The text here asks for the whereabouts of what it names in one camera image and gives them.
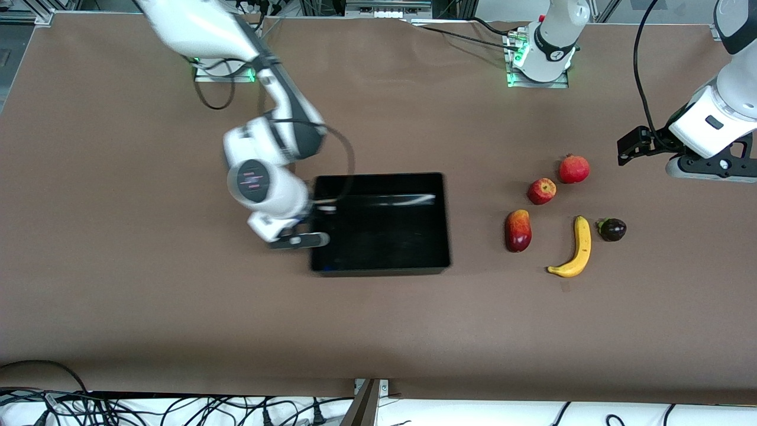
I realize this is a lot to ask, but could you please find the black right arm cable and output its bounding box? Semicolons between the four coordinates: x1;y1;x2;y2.
260;53;356;202

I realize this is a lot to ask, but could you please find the grey metal bar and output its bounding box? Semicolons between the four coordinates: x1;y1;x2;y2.
340;379;380;426

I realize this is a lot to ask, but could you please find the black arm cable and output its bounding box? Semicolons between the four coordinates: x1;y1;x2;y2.
633;0;672;146
260;53;356;202

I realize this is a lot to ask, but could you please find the small red apple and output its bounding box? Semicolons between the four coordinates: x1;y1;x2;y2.
527;177;558;206

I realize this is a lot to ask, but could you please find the dark purple mangosteen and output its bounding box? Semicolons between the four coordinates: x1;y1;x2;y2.
596;218;627;242

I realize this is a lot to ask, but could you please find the yellow banana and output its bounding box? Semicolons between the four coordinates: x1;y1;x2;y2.
547;215;592;278

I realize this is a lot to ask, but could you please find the red mango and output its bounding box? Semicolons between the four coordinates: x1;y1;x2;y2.
504;209;532;253

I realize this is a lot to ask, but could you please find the black floor cable loop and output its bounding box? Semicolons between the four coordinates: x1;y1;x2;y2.
0;360;89;394

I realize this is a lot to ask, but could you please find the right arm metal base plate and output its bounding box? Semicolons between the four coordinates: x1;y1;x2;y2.
192;56;256;82

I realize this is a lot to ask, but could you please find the black looping cable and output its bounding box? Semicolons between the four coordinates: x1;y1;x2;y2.
193;59;237;111

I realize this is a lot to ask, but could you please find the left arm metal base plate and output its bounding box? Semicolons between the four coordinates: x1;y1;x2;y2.
506;27;570;89

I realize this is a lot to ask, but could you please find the black cable on table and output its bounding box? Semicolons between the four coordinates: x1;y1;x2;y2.
408;18;521;51

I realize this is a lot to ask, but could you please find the black plastic box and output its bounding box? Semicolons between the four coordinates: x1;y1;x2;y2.
310;172;451;277

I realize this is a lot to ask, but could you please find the red round pomegranate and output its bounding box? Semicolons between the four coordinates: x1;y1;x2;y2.
558;154;591;185

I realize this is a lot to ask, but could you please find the brown table cover sheet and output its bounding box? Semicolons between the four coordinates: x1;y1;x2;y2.
0;12;757;406

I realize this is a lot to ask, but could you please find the white power strip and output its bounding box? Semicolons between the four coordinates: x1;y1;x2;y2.
345;0;434;20

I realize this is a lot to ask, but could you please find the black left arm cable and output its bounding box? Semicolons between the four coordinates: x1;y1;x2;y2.
633;0;672;146

